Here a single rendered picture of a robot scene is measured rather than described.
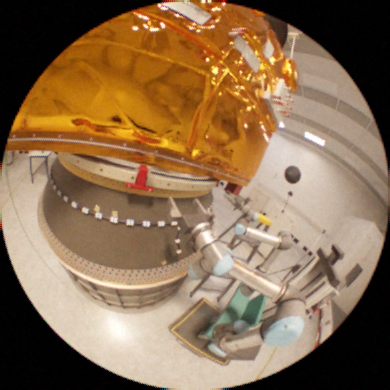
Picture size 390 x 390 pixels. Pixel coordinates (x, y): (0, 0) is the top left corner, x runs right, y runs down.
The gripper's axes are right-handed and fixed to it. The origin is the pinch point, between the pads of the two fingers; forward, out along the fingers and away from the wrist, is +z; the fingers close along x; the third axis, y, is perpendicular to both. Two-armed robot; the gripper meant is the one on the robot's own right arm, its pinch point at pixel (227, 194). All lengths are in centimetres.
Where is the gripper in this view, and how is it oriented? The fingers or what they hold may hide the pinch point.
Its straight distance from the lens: 95.6
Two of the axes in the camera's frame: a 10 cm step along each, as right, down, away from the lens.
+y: -5.4, 7.5, 3.9
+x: 3.6, -2.2, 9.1
